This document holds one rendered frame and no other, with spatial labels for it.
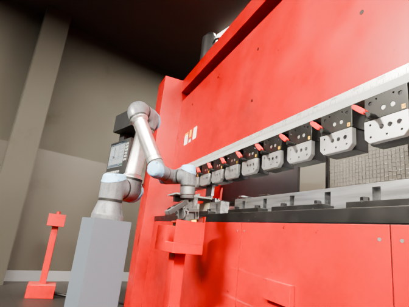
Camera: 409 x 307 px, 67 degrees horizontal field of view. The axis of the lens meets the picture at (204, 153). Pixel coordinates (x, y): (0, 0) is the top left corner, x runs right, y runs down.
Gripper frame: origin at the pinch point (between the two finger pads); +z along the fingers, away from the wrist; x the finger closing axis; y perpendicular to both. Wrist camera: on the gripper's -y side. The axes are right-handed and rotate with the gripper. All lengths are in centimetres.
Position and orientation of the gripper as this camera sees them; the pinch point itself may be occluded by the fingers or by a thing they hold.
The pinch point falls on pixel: (181, 237)
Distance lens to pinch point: 153.3
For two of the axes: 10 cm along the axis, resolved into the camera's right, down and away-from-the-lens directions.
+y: 8.4, 1.5, 5.2
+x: -5.4, 1.6, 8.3
